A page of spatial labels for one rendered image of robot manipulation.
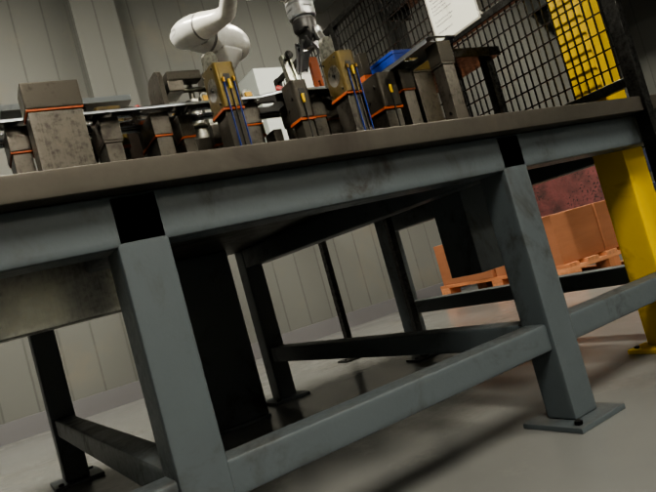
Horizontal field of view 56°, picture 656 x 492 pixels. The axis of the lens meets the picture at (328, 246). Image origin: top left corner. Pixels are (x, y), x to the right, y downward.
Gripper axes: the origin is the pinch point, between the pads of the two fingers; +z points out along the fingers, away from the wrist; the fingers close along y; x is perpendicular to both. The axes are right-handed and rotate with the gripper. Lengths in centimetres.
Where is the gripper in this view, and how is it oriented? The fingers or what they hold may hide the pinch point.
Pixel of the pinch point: (318, 81)
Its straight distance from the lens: 199.4
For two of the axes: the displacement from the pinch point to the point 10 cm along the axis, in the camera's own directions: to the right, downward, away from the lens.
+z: 2.5, 9.7, -0.2
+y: 4.8, -1.4, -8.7
